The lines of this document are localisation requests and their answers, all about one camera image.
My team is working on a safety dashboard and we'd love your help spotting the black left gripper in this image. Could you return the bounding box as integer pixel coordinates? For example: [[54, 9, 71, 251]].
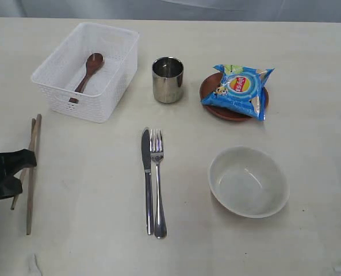
[[0, 149, 37, 199]]

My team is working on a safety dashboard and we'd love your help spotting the silver table knife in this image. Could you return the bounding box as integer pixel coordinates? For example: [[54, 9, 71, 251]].
[[141, 128, 154, 235]]

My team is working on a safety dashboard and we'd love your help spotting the brown wooden spoon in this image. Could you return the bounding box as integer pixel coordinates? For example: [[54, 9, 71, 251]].
[[75, 52, 105, 93]]

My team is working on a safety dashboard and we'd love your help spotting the silver fork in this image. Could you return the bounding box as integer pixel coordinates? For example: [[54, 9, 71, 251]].
[[150, 129, 167, 239]]

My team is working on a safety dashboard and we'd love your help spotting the stainless steel cup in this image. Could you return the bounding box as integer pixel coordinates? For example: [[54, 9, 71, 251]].
[[152, 57, 184, 104]]

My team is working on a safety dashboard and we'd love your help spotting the brown round plate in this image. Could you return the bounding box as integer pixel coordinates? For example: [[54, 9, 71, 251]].
[[198, 71, 270, 123]]

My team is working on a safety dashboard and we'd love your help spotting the white ceramic bowl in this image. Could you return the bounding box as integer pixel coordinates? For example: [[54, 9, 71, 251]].
[[208, 146, 290, 219]]

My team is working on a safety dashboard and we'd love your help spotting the blue chips bag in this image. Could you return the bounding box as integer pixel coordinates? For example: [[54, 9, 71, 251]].
[[200, 63, 275, 122]]

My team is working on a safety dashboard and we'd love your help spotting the white plastic woven basket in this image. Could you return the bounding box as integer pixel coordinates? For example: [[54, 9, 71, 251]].
[[31, 22, 139, 123]]

